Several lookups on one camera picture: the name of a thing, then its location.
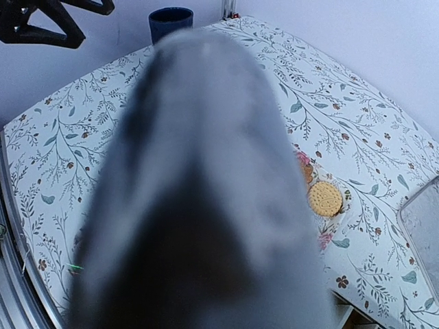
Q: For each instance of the metal tin lid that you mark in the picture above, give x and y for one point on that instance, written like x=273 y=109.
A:
x=418 y=219

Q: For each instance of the floral cookie tray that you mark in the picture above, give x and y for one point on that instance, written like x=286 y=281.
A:
x=327 y=226

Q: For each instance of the metal divided cookie tin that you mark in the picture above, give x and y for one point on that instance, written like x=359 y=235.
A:
x=348 y=317

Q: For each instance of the dark blue cup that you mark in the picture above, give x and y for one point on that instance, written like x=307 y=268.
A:
x=167 y=20

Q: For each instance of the round tan cookie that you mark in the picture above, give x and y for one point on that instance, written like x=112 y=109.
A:
x=325 y=199

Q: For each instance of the left aluminium frame post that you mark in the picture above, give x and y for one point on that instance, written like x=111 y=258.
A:
x=229 y=9

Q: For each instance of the floral tablecloth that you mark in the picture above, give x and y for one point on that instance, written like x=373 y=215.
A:
x=52 y=154

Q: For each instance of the metal serving tongs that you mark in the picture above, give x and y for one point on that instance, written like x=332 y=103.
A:
x=200 y=217

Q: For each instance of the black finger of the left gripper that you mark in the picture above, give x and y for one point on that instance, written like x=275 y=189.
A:
x=15 y=27
x=103 y=7

